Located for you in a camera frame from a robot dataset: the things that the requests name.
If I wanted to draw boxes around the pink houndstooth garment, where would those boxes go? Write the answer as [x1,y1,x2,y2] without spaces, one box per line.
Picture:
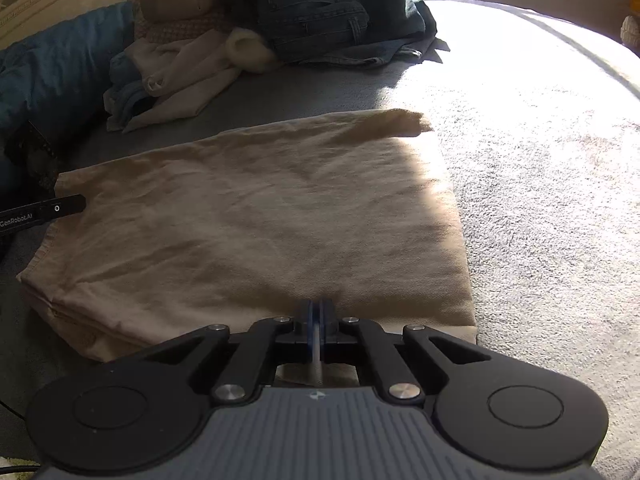
[134,10,236,45]

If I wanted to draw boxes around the white garment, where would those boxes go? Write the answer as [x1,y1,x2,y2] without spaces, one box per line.
[120,30,243,133]

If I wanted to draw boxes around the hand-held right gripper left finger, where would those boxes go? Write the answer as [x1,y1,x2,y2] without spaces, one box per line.
[145,300,318,403]

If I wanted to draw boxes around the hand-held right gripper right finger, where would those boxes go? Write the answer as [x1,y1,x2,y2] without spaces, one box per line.
[320,300,493,403]

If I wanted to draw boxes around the blue quilt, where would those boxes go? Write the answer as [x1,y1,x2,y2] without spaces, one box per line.
[0,1,138,171]

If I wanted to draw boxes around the blue denim jeans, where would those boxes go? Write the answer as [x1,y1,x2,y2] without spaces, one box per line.
[225,0,448,68]

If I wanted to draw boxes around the beige pants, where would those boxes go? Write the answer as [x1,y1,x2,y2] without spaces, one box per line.
[16,108,477,391]

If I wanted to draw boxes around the white fleece sleeve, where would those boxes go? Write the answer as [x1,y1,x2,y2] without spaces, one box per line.
[225,29,281,75]

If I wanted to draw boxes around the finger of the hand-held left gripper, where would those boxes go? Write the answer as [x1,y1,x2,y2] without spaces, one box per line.
[37,194,87,223]

